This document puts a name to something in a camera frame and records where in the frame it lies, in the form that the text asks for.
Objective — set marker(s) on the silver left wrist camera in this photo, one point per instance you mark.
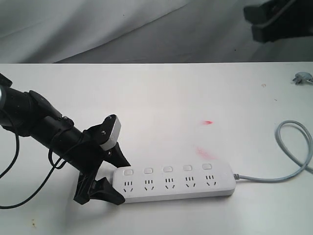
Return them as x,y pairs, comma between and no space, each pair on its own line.
109,132

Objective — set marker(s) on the grey wall plug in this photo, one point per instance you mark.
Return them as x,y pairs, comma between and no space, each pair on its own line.
302,78

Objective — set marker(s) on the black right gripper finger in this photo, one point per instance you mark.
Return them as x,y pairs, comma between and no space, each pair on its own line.
270,12
303,27

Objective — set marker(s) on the grey backdrop cloth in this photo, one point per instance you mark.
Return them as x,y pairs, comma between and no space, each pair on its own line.
136,31

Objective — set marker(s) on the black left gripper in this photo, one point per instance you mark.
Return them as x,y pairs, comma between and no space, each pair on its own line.
87,156

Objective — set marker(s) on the white five-outlet power strip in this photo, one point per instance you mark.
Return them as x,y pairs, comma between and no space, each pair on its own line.
146,183

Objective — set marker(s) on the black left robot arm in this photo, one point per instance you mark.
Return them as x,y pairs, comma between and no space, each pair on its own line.
29,114

